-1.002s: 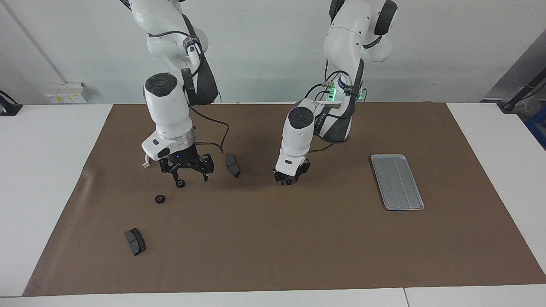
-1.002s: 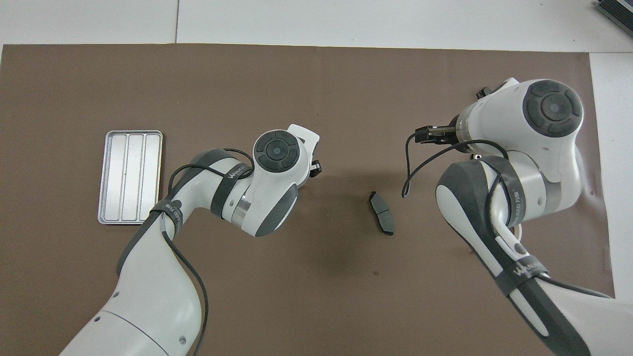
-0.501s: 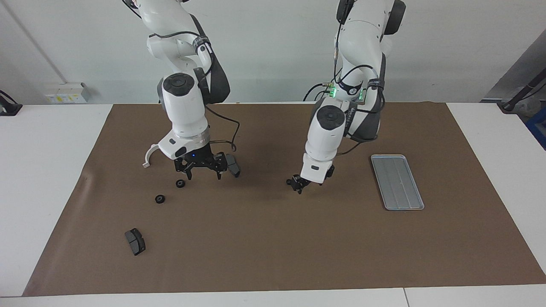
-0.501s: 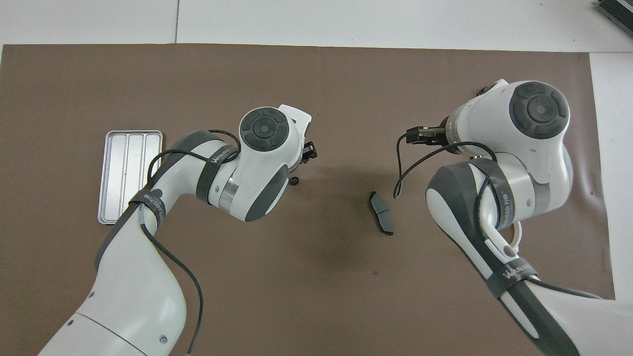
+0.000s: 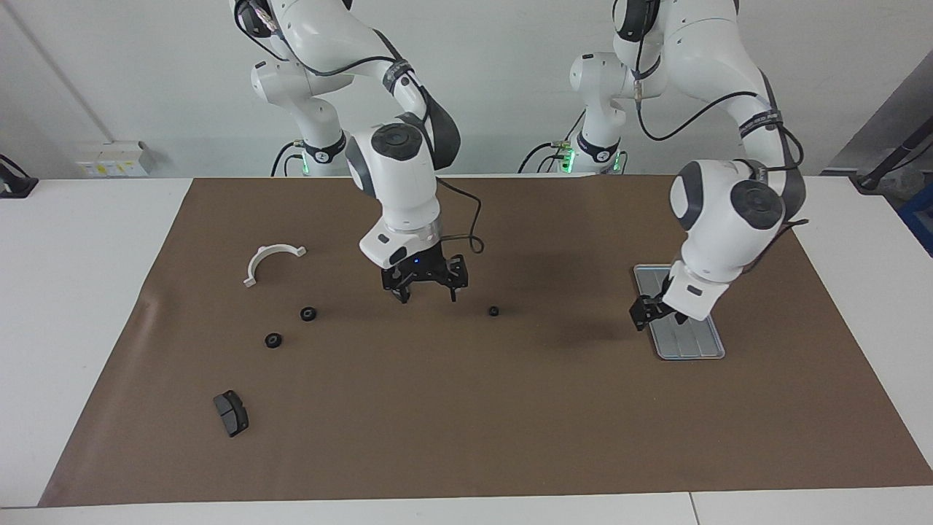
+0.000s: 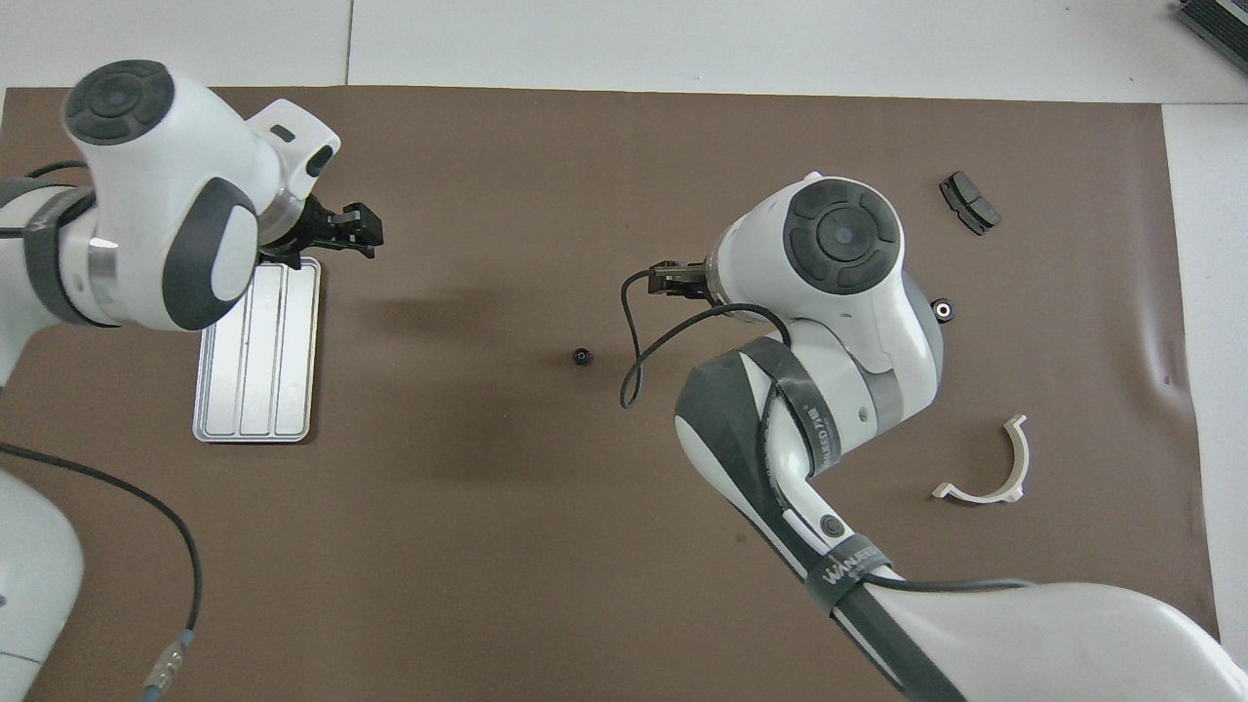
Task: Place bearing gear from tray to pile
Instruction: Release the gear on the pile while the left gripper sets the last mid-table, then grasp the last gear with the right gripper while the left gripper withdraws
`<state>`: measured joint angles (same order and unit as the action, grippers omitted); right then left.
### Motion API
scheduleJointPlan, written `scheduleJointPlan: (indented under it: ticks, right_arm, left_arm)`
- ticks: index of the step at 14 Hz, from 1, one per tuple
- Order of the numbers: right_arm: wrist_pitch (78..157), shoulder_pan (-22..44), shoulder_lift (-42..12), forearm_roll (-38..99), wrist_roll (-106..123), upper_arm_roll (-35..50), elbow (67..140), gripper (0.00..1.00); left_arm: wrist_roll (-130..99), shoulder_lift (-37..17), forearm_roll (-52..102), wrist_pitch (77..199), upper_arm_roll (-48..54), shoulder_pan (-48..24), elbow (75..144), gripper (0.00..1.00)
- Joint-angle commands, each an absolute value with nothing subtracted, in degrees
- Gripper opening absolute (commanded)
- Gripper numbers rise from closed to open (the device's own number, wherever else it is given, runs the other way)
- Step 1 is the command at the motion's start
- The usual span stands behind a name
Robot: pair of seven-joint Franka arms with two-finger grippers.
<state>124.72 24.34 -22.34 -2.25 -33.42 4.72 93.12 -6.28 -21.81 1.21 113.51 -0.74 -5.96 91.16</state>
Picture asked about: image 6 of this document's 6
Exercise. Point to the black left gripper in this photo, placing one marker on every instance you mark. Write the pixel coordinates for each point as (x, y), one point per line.
(307, 234)

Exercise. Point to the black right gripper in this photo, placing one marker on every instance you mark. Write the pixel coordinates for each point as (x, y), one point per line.
(697, 278)

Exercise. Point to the small black bearing gear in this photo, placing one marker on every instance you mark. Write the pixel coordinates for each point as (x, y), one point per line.
(582, 357)

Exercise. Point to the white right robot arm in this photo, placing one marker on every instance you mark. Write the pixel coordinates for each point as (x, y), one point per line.
(848, 322)

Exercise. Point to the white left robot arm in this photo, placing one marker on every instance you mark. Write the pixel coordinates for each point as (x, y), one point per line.
(146, 195)

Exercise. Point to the silver metal tray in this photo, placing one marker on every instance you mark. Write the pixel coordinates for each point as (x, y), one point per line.
(253, 370)

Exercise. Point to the dark grey brake pad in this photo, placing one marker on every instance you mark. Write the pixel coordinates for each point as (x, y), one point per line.
(970, 203)

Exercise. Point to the brown table mat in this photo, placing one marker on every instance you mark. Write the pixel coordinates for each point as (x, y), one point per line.
(487, 536)

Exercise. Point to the dark grey ribbed device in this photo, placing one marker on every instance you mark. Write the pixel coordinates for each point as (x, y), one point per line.
(1224, 24)

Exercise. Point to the white curved plastic bracket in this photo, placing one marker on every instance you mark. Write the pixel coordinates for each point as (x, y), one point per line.
(978, 497)

